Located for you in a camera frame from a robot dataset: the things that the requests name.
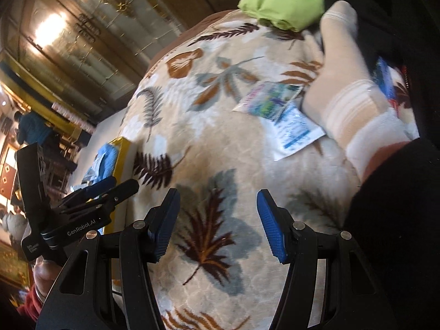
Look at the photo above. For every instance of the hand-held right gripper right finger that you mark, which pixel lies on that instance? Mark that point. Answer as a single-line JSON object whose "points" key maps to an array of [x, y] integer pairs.
{"points": [[272, 228]]}

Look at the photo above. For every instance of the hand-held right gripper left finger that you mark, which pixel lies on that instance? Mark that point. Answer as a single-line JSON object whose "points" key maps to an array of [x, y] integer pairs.
{"points": [[165, 233]]}

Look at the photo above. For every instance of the person's left forearm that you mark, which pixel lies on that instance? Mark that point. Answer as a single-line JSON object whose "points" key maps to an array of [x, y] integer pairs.
{"points": [[29, 306]]}

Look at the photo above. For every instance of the white printed sachet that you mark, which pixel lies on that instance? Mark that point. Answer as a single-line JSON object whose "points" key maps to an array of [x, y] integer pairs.
{"points": [[295, 130]]}

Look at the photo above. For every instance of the person's left hand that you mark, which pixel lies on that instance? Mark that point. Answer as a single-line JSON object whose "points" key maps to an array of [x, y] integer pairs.
{"points": [[44, 275]]}

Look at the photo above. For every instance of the person's socked foot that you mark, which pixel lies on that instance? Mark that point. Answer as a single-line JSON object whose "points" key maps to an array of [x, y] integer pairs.
{"points": [[347, 92]]}

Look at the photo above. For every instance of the blue packet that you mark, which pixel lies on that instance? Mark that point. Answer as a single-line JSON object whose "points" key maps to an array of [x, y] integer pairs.
{"points": [[383, 77]]}

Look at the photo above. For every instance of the leaf printed blanket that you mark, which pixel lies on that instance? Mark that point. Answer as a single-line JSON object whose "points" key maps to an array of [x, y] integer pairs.
{"points": [[213, 137]]}

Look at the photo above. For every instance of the yellow-rimmed white box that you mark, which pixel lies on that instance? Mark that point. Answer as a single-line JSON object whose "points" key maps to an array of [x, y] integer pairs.
{"points": [[122, 158]]}

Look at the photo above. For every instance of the blue green printed sachet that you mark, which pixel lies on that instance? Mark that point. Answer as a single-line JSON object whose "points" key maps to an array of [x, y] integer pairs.
{"points": [[268, 99]]}

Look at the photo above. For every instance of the blue towel with yellow band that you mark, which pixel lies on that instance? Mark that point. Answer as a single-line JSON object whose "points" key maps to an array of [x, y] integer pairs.
{"points": [[106, 160]]}

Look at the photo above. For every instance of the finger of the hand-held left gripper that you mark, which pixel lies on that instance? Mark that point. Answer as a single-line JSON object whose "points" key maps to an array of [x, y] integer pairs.
{"points": [[99, 185], [117, 192]]}

